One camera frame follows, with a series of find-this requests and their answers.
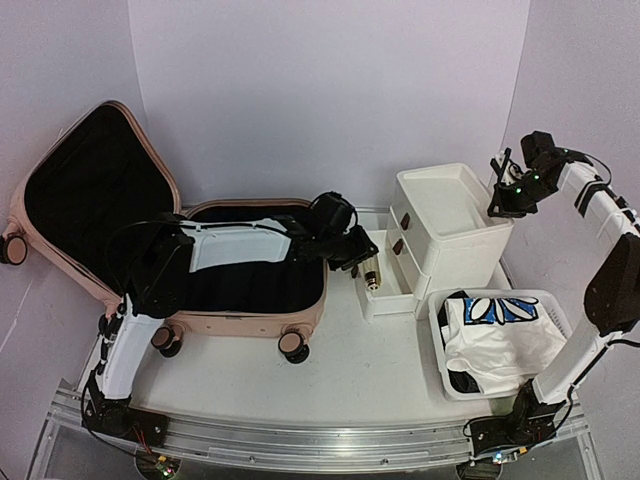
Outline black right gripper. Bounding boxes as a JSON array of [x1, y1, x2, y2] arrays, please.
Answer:
[[487, 171, 556, 218]]

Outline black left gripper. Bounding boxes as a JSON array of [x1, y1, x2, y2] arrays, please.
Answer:
[[319, 225, 378, 272]]

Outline frosted gold-capped cosmetic bottle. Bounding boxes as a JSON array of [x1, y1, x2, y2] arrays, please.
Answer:
[[360, 254, 382, 291]]

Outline white three-drawer storage cabinet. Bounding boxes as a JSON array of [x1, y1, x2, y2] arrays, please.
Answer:
[[355, 163, 514, 322]]

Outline white perforated plastic basket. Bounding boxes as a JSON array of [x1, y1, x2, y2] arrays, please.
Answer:
[[427, 289, 572, 401]]

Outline white garment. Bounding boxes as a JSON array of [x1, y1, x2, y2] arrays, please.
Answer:
[[443, 297, 566, 395]]

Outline dark denim jeans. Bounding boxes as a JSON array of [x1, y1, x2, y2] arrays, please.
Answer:
[[437, 306, 480, 394]]

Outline pink hard-shell suitcase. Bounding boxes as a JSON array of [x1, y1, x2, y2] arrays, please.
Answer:
[[0, 99, 331, 362]]

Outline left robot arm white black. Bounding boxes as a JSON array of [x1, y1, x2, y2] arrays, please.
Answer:
[[81, 213, 378, 447]]

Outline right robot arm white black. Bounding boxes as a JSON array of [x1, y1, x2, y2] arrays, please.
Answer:
[[463, 132, 639, 453]]

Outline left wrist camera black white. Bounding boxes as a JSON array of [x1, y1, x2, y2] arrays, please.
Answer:
[[309, 191, 357, 237]]

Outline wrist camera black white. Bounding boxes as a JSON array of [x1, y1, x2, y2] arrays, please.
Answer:
[[490, 131, 558, 185], [309, 191, 357, 237]]

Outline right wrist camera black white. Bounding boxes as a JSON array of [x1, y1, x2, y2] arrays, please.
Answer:
[[490, 131, 558, 185]]

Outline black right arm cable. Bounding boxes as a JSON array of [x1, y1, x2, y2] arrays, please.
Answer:
[[569, 149, 614, 186]]

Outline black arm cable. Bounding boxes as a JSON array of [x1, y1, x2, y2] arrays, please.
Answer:
[[569, 149, 614, 186], [77, 222, 176, 461]]

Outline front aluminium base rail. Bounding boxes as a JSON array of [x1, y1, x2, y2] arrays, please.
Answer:
[[44, 379, 586, 469]]

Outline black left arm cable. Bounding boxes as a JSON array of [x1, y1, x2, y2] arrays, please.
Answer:
[[77, 222, 176, 461]]

